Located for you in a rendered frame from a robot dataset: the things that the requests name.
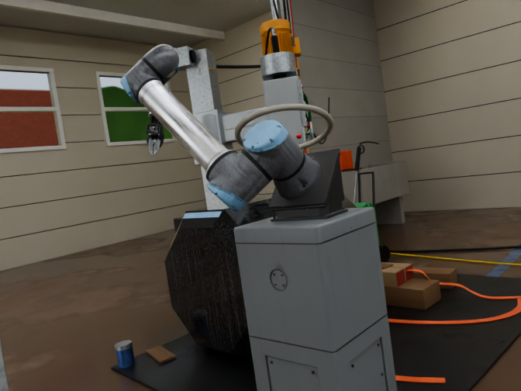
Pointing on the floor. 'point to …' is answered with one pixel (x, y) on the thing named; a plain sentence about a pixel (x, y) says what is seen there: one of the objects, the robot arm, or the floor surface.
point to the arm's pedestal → (316, 303)
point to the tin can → (125, 354)
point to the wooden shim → (160, 354)
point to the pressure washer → (375, 216)
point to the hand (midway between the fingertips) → (153, 153)
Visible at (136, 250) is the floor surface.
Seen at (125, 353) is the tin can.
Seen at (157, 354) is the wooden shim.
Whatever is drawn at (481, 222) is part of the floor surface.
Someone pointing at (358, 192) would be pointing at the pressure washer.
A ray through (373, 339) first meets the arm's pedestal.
